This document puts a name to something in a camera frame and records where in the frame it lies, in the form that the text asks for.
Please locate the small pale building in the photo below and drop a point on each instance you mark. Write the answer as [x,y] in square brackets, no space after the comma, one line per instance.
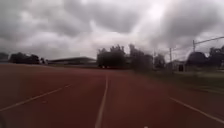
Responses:
[176,65]

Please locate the low flat-roofed building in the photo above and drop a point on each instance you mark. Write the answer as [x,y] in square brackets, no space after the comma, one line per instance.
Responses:
[71,60]

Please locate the clump of dark trees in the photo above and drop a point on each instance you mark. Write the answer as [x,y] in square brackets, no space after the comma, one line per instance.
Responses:
[115,58]

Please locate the tall fence with poles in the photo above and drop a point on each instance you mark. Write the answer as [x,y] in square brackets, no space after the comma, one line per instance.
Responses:
[194,50]

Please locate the dark trees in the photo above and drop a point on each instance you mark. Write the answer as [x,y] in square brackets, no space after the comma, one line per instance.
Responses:
[23,58]
[210,57]

